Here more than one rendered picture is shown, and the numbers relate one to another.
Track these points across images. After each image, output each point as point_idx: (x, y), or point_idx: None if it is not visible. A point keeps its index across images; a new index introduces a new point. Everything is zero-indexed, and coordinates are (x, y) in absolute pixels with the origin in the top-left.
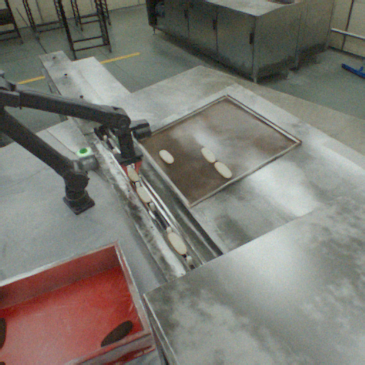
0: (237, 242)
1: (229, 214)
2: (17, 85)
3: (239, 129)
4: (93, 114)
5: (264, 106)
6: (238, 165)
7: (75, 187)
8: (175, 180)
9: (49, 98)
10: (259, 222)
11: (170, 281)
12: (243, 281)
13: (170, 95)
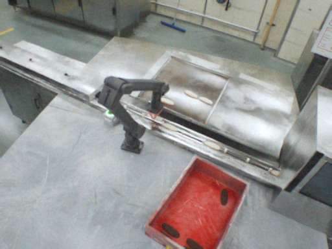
0: (240, 133)
1: (227, 122)
2: (122, 78)
3: (194, 76)
4: (152, 86)
5: (197, 60)
6: (211, 96)
7: (140, 135)
8: (184, 113)
9: (138, 82)
10: (242, 121)
11: (317, 143)
12: (328, 134)
13: (115, 60)
